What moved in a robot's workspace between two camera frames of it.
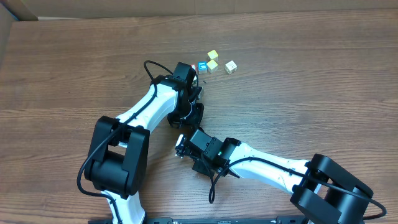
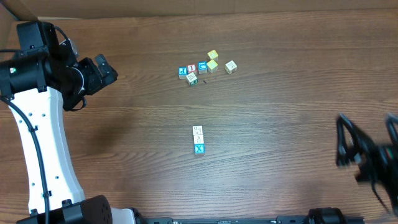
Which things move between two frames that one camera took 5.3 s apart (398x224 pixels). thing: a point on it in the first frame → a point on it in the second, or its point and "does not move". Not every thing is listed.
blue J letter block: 203,67 does not move
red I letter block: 194,66 does not move
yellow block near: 212,66 does not move
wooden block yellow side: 231,67 does not move
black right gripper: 185,150 → 360,157
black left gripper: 196,111 → 94,74
